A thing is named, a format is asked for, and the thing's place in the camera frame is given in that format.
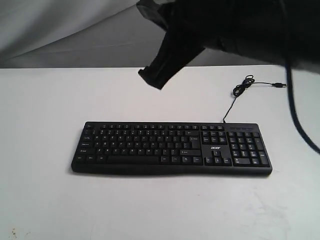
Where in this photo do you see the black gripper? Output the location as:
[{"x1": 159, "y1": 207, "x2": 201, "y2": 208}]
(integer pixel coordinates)
[{"x1": 136, "y1": 0, "x2": 225, "y2": 90}]

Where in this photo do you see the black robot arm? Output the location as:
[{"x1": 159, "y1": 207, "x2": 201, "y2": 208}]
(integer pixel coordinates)
[{"x1": 136, "y1": 0, "x2": 320, "y2": 89}]

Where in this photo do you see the black acer keyboard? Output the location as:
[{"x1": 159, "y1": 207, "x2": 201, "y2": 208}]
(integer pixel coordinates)
[{"x1": 71, "y1": 121, "x2": 273, "y2": 176}]

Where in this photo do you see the grey backdrop cloth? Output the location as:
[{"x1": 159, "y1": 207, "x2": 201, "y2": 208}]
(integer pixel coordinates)
[{"x1": 0, "y1": 0, "x2": 288, "y2": 69}]

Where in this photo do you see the black USB cable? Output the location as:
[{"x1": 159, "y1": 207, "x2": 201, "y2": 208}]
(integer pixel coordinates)
[{"x1": 222, "y1": 74, "x2": 288, "y2": 124}]

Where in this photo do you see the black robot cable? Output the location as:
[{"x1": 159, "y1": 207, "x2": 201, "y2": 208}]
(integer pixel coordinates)
[{"x1": 282, "y1": 0, "x2": 320, "y2": 155}]

